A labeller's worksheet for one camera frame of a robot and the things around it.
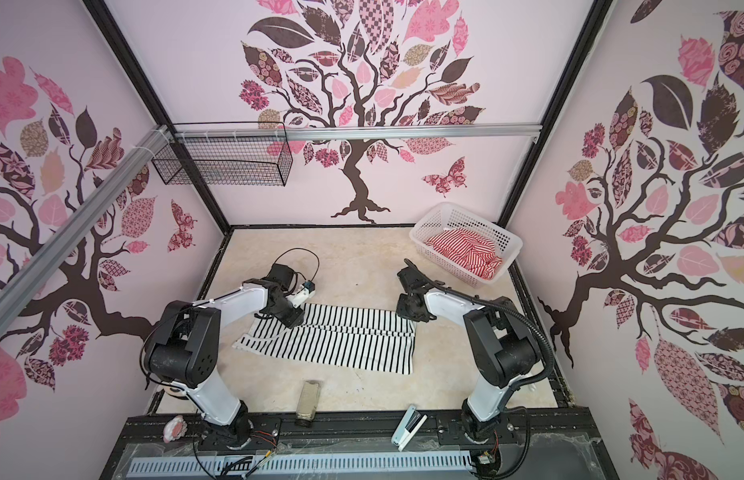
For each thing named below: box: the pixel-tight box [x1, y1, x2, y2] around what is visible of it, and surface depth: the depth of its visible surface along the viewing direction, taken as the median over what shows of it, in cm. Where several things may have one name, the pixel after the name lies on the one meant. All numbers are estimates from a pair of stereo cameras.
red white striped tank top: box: [425, 228, 502, 280], surface depth 111 cm
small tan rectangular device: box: [296, 380, 322, 428], surface depth 77 cm
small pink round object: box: [163, 415, 188, 444], surface depth 72 cm
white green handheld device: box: [391, 405, 428, 452], surface depth 74 cm
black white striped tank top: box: [233, 303, 417, 375], surface depth 92 cm
